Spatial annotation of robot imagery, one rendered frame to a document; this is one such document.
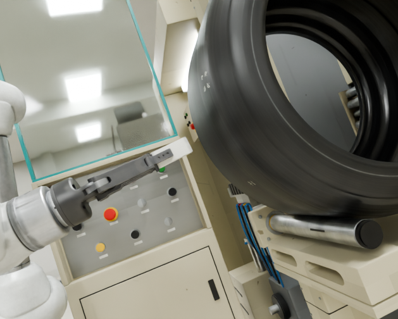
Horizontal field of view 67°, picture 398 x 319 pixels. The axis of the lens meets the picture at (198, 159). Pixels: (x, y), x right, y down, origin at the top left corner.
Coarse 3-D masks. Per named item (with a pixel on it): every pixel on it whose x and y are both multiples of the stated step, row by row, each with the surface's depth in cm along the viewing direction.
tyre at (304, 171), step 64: (256, 0) 48; (320, 0) 79; (384, 0) 72; (192, 64) 61; (256, 64) 46; (384, 64) 80; (256, 128) 46; (384, 128) 80; (256, 192) 60; (320, 192) 48; (384, 192) 47
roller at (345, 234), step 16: (272, 224) 77; (288, 224) 69; (304, 224) 62; (320, 224) 56; (336, 224) 52; (352, 224) 48; (368, 224) 46; (336, 240) 52; (352, 240) 47; (368, 240) 46
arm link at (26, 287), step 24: (0, 96) 84; (24, 96) 93; (0, 120) 84; (0, 144) 84; (0, 168) 83; (0, 192) 82; (24, 264) 84; (0, 288) 78; (24, 288) 80; (48, 288) 86; (0, 312) 76; (24, 312) 79; (48, 312) 84
